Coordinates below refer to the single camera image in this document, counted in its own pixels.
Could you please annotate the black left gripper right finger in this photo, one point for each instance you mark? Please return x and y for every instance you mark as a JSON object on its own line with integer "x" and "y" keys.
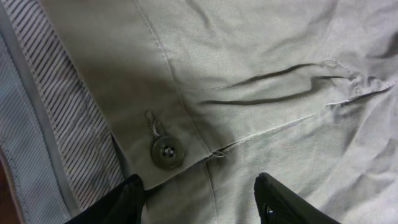
{"x": 277, "y": 204}

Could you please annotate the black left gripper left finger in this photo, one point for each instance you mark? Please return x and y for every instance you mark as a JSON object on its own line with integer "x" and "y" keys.
{"x": 122, "y": 205}

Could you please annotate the khaki grey shorts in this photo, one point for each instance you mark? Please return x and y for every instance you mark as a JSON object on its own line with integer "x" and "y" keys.
{"x": 198, "y": 98}

